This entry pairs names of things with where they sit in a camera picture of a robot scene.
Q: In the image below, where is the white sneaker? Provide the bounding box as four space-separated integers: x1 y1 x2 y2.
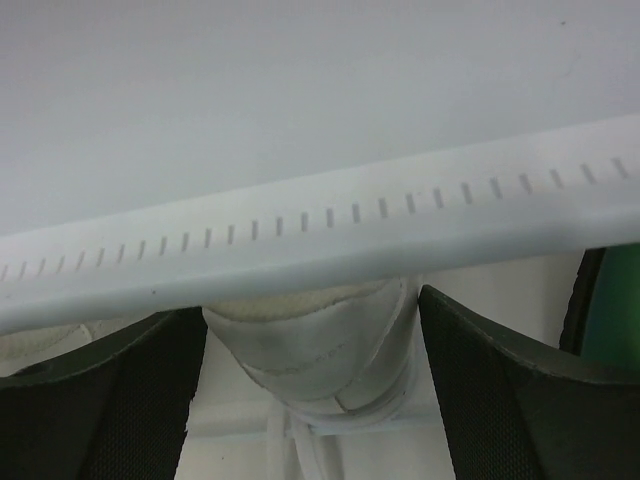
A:
202 278 418 479
0 318 137 378

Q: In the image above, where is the white plastic shoe cabinet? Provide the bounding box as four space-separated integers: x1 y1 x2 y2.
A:
0 0 640 336

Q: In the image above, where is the green pointed shoe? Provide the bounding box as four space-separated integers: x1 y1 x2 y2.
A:
559 244 639 370

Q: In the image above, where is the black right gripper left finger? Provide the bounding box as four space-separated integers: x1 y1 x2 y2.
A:
1 308 207 479

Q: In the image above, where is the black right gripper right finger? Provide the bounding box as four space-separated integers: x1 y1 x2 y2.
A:
419 285 639 479

